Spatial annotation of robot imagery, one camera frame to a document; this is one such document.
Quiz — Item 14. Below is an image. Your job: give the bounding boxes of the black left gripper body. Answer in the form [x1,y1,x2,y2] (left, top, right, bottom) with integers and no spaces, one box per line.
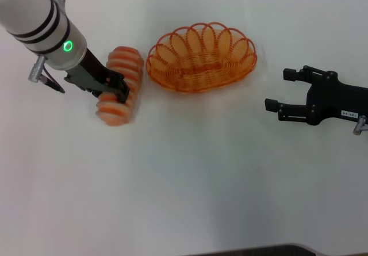
[64,48,112,95]

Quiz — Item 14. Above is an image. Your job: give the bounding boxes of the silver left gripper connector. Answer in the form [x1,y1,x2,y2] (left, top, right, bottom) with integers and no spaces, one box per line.
[28,55,48,83]

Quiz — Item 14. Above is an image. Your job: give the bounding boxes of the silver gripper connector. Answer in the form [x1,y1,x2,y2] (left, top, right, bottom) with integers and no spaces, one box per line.
[28,55,48,83]
[353,116,368,136]

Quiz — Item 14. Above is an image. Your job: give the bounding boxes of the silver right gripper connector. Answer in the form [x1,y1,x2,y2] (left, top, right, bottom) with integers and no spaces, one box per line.
[353,116,368,136]

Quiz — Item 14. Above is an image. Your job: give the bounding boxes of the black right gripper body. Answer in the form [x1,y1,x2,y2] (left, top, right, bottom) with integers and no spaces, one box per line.
[306,71,368,126]

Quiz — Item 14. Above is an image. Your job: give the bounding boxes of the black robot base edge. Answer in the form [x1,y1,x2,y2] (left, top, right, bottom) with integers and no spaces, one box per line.
[198,243,320,256]

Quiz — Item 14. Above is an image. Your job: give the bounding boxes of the orange wire basket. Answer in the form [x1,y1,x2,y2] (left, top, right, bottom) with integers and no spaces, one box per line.
[145,22,258,94]

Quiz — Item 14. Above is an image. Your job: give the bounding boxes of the orange white striped bread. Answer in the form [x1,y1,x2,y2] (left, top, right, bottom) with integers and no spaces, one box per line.
[95,45,144,127]

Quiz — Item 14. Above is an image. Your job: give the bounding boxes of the dark left arm cable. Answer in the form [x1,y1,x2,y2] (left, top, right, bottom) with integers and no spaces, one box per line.
[40,66,66,94]

